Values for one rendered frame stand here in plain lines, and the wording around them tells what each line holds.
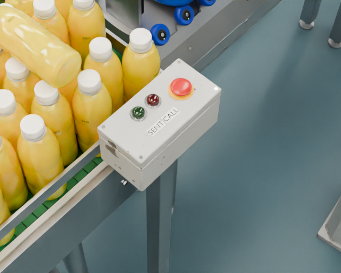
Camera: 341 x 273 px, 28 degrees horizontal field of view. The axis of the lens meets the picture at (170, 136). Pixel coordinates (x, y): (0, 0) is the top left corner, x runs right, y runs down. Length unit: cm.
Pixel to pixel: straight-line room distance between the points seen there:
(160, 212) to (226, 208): 88
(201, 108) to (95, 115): 19
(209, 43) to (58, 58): 52
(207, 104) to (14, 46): 33
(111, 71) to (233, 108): 130
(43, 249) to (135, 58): 39
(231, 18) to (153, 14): 19
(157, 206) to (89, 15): 41
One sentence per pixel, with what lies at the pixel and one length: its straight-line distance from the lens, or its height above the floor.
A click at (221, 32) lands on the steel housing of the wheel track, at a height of 85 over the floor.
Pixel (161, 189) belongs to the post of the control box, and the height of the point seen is 86.
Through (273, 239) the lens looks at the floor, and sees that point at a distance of 225.
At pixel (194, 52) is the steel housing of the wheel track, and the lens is 151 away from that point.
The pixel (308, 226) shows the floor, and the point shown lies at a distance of 229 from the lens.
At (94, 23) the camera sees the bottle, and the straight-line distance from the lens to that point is 130.
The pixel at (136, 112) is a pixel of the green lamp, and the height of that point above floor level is 111.
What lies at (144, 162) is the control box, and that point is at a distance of 108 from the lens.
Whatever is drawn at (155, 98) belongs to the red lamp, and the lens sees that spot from 112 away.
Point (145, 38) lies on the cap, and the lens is 121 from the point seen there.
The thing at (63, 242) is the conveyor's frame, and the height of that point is 80.
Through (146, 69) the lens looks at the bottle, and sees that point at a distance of 124.
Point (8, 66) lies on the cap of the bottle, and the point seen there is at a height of 111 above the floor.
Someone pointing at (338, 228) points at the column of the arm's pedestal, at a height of 11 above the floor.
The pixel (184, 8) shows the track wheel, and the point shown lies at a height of 98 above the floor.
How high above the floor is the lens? 203
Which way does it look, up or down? 58 degrees down
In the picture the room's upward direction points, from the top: 2 degrees clockwise
